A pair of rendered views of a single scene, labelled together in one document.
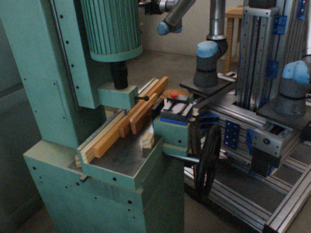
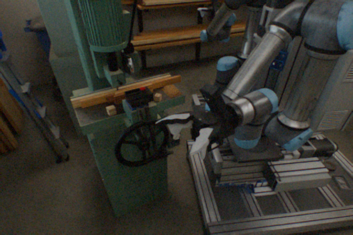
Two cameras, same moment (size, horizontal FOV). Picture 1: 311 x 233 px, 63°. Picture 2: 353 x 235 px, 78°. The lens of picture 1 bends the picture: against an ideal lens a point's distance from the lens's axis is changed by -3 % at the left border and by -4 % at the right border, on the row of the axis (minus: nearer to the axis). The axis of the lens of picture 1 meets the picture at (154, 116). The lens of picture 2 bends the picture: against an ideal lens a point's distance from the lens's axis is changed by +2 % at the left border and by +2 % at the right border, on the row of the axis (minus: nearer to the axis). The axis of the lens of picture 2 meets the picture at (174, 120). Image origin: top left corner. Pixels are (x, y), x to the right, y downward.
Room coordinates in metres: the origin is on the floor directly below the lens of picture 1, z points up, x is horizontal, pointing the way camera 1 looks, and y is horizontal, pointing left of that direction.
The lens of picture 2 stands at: (0.16, -0.75, 1.57)
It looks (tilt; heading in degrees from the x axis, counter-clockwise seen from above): 38 degrees down; 33
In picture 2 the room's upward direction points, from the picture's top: straight up
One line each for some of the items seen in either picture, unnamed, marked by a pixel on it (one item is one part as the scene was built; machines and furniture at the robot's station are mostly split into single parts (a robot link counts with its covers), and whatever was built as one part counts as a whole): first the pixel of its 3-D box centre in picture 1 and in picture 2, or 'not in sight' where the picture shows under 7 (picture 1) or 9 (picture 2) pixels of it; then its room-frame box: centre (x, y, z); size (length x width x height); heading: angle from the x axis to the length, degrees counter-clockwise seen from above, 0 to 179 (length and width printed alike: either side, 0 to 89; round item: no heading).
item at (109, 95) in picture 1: (118, 96); (114, 76); (0.88, 0.13, 1.03); 0.14 x 0.07 x 0.09; 63
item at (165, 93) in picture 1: (174, 92); (171, 89); (1.10, -0.10, 0.91); 0.12 x 0.09 x 0.03; 63
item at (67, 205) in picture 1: (119, 206); (124, 150); (0.93, 0.22, 0.36); 0.58 x 0.45 x 0.71; 63
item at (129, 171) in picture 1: (157, 129); (134, 108); (0.87, -0.01, 0.87); 0.61 x 0.30 x 0.06; 153
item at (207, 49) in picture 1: (207, 55); (226, 68); (1.41, -0.32, 0.98); 0.13 x 0.12 x 0.14; 145
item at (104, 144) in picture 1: (138, 108); (135, 90); (0.97, 0.06, 0.92); 0.62 x 0.02 x 0.04; 153
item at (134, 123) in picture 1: (143, 117); (128, 96); (0.89, 0.04, 0.93); 0.17 x 0.02 x 0.05; 153
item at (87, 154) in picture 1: (128, 113); (126, 90); (0.93, 0.10, 0.93); 0.60 x 0.02 x 0.05; 153
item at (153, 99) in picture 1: (144, 110); (134, 92); (0.93, 0.04, 0.93); 0.22 x 0.01 x 0.06; 153
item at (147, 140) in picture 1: (147, 140); (111, 110); (0.74, 0.03, 0.92); 0.04 x 0.03 x 0.04; 160
